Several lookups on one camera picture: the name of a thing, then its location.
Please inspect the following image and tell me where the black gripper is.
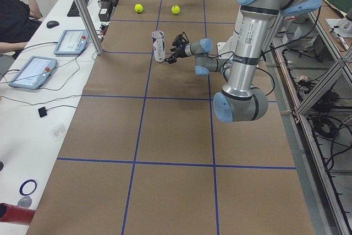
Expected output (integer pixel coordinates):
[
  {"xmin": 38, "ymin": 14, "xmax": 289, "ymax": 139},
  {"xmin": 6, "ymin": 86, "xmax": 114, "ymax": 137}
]
[{"xmin": 164, "ymin": 43, "xmax": 190, "ymax": 64}]

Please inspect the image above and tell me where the Wilson tennis ball can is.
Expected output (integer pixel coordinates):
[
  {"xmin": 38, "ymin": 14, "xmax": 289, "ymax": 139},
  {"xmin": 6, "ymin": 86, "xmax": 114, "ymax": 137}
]
[{"xmin": 151, "ymin": 30, "xmax": 166, "ymax": 62}]

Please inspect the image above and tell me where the tennis ball with Wilson logo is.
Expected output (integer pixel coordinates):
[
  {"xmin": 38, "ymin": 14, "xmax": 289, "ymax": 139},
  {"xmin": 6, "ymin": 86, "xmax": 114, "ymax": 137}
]
[{"xmin": 171, "ymin": 5, "xmax": 180, "ymax": 15}]

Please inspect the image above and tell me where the plain yellow tennis ball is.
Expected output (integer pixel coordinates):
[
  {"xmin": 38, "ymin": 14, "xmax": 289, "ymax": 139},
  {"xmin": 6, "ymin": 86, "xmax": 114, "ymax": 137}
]
[{"xmin": 134, "ymin": 3, "xmax": 144, "ymax": 14}]

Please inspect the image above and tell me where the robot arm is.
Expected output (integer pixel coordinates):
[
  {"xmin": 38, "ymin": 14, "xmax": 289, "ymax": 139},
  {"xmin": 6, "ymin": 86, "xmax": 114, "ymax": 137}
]
[{"xmin": 165, "ymin": 0, "xmax": 322, "ymax": 122}]

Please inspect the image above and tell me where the black box with label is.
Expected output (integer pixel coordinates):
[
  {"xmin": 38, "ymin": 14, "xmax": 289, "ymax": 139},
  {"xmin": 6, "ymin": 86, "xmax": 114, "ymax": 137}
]
[{"xmin": 98, "ymin": 1, "xmax": 113, "ymax": 22}]

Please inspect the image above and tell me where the far blue teach pendant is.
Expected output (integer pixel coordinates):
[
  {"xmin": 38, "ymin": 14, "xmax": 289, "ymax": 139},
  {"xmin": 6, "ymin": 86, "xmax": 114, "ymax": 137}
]
[{"xmin": 53, "ymin": 29, "xmax": 89, "ymax": 56}]

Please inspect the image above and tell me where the blue teach pendant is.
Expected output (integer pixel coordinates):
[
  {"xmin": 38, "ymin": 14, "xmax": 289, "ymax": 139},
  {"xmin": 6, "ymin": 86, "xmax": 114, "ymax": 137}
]
[
  {"xmin": 8, "ymin": 56, "xmax": 57, "ymax": 90},
  {"xmin": 53, "ymin": 29, "xmax": 89, "ymax": 56}
]

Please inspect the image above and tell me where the black computer keyboard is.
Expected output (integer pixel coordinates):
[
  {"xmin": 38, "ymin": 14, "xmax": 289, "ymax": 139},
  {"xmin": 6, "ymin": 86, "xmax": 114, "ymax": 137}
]
[{"xmin": 67, "ymin": 0, "xmax": 93, "ymax": 18}]

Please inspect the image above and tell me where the black computer mouse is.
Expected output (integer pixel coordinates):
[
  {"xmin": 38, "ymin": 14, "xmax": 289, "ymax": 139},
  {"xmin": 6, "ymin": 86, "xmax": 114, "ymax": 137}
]
[{"xmin": 46, "ymin": 20, "xmax": 60, "ymax": 29}]

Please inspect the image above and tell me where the near blue teach pendant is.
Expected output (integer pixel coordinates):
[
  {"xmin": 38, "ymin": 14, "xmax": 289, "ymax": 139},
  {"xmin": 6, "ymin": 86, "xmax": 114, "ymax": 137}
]
[{"xmin": 8, "ymin": 56, "xmax": 57, "ymax": 90}]

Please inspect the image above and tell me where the seated person in black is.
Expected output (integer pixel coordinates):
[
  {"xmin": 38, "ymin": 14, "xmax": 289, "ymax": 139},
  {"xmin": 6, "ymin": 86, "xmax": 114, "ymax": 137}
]
[{"xmin": 1, "ymin": 0, "xmax": 42, "ymax": 53}]

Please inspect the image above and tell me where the red cylinder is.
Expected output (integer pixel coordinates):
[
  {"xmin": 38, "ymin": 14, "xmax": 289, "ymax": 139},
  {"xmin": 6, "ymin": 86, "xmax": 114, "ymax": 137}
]
[{"xmin": 1, "ymin": 203, "xmax": 36, "ymax": 226}]

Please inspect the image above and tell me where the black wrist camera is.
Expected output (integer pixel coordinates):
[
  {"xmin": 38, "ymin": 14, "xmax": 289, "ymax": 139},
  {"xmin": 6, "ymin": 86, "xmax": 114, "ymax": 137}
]
[{"xmin": 172, "ymin": 32, "xmax": 189, "ymax": 48}]

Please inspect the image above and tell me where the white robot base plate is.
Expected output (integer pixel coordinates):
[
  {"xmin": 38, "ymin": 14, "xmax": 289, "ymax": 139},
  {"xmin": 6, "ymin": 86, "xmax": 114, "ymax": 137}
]
[{"xmin": 217, "ymin": 41, "xmax": 237, "ymax": 63}]

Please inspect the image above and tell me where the aluminium frame post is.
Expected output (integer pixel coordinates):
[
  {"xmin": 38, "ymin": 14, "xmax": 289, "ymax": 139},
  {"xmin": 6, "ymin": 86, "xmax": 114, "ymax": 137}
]
[{"xmin": 74, "ymin": 0, "xmax": 103, "ymax": 55}]

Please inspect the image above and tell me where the blue tape ring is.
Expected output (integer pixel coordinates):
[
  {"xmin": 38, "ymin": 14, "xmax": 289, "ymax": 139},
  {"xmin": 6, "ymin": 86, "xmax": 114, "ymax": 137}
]
[{"xmin": 19, "ymin": 179, "xmax": 38, "ymax": 196}]

